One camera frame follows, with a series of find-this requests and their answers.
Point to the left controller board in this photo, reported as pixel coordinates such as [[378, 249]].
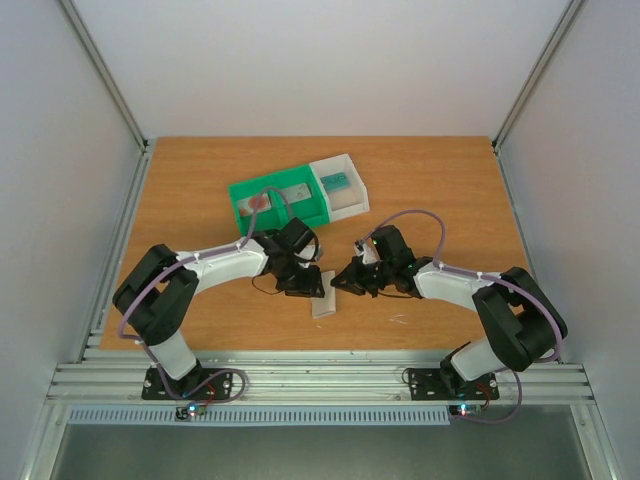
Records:
[[189, 412]]

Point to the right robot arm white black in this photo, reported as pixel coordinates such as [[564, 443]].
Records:
[[520, 324]]

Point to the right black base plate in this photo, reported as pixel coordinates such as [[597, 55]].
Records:
[[430, 384]]

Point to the grey slotted cable duct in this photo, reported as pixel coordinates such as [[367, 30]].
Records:
[[261, 416]]

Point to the middle green bin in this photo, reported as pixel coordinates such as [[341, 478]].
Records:
[[313, 212]]

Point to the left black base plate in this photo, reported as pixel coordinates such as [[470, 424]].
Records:
[[207, 384]]

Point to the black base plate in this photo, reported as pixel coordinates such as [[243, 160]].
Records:
[[207, 384], [430, 384]]

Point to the green bin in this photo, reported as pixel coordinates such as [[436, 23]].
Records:
[[313, 212], [275, 218]]

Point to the grey card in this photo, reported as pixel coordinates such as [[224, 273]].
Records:
[[297, 193]]

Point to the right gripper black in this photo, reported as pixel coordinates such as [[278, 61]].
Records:
[[366, 272]]

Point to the left aluminium corner post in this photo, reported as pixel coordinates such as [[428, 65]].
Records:
[[86, 41]]

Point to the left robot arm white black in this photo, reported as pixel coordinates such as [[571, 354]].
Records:
[[154, 298]]

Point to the beige card holder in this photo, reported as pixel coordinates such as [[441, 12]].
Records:
[[326, 305]]

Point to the card with red circle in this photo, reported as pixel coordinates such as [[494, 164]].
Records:
[[258, 203]]

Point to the aluminium rail frame front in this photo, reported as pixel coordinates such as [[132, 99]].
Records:
[[310, 378]]

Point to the white bin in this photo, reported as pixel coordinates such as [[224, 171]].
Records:
[[343, 189]]

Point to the right controller board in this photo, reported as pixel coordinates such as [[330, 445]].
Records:
[[465, 410]]

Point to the aluminium corner post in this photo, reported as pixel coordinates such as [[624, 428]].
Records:
[[86, 41], [542, 63]]

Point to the teal card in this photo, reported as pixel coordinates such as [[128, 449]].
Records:
[[335, 182]]

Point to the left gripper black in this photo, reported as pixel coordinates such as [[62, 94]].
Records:
[[309, 289]]

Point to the right aluminium corner post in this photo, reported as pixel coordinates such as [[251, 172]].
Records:
[[542, 63]]

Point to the left green bin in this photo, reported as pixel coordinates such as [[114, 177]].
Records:
[[275, 218]]

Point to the controller board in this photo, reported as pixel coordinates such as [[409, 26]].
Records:
[[189, 412], [465, 410]]

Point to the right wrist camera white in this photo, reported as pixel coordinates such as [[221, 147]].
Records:
[[365, 253]]

